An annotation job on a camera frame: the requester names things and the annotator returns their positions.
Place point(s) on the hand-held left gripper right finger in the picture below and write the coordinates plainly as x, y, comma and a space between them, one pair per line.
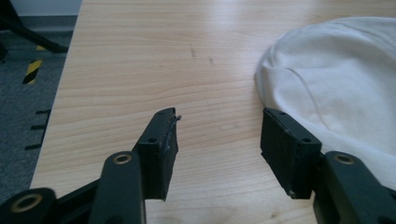
288, 155

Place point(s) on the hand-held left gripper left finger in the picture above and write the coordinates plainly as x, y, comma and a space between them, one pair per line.
157, 155

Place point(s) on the white cloth garment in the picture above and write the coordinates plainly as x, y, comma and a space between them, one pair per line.
336, 84

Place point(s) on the yellow black striped floor tape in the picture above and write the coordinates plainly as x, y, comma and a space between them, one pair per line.
32, 71

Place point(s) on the black metal stand leg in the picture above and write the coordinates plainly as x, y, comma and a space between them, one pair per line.
28, 34

